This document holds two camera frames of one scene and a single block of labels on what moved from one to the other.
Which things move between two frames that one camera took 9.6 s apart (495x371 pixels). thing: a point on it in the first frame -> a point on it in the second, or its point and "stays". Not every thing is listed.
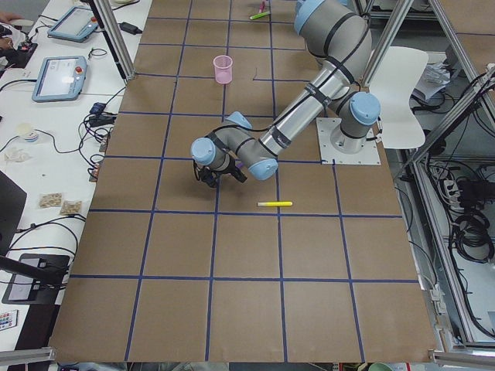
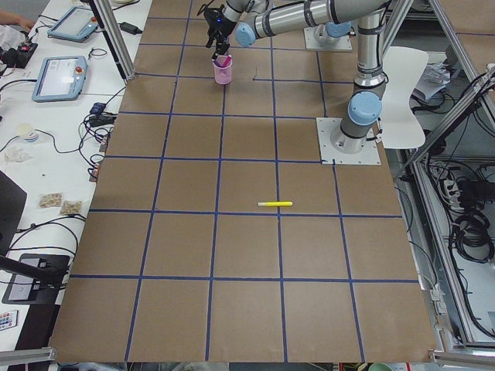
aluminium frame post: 117,35 stays
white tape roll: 25,129 stays
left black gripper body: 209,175 -> 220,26
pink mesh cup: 223,65 stays
